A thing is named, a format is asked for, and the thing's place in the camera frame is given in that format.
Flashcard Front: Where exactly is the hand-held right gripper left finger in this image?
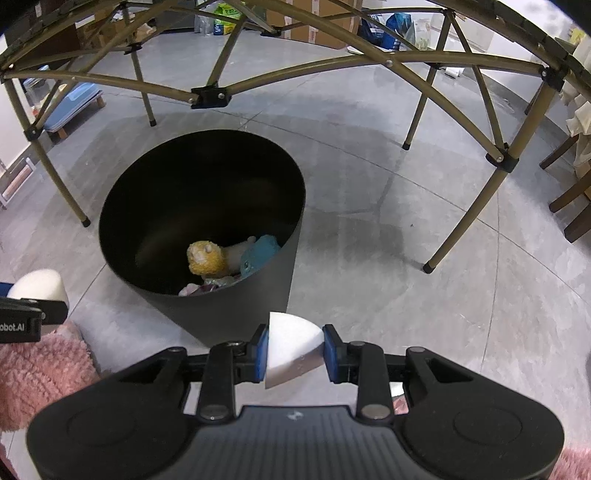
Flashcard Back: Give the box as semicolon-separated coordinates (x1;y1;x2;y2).
99;324;269;424

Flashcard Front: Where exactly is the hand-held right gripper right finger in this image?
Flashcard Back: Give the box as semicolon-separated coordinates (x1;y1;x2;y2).
322;324;492;424

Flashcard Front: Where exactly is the white foam wedge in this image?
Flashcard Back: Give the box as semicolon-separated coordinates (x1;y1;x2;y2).
264;312;324;389

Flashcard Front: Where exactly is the pink purple plush toy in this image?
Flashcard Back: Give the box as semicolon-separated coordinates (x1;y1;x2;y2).
178;281;217;296

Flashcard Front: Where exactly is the light blue plush toy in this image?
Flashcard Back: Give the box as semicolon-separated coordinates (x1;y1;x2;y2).
239;234;281;278

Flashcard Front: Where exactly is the yellow and cream plush toy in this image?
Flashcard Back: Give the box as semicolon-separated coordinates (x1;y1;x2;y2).
186;236;257;280

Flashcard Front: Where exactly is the black round trash bin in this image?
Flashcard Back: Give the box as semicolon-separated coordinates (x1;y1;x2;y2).
98;130;306;347

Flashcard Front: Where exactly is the olive slatted folding table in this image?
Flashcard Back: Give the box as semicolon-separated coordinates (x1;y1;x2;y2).
0;0;591;274

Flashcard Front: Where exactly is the blue pet feeder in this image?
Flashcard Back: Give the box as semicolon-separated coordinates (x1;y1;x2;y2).
23;78;106;139

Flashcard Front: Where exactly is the dark wooden chair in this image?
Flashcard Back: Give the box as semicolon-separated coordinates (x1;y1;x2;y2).
524;106;591;243

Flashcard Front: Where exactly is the blue plastic bag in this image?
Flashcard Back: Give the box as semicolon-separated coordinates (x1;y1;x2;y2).
360;13;411;51

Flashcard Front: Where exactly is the brown cardboard box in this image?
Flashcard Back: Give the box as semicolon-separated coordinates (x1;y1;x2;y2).
265;0;361;49

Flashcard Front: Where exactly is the white plastic bag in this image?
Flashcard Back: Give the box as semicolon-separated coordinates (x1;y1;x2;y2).
406;18;444;51

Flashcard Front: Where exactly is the green and yellow plastic bag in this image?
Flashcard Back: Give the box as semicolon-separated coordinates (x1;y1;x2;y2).
196;2;245;37

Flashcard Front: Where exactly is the beige hoodie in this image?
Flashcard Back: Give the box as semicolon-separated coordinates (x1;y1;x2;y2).
556;39;591;176

